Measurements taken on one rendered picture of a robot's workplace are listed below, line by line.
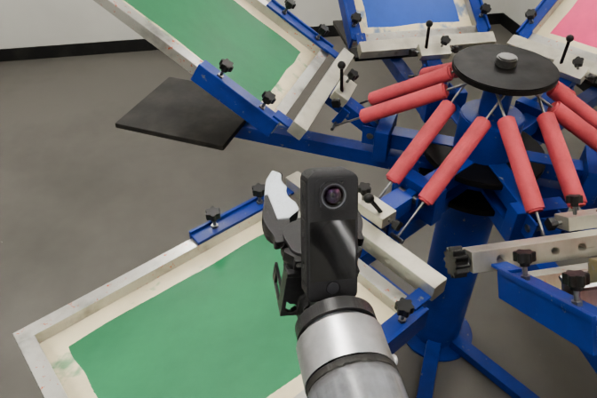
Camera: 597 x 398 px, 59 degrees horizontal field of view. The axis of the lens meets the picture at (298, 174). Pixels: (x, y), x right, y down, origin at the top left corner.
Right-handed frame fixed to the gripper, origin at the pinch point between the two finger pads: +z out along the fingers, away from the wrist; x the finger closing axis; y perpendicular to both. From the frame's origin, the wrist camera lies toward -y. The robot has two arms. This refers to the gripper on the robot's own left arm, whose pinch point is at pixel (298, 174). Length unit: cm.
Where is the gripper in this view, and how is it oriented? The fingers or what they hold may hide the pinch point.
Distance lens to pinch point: 59.5
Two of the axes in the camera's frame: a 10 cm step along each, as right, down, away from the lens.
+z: -1.8, -6.0, 7.8
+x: 9.7, -0.1, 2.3
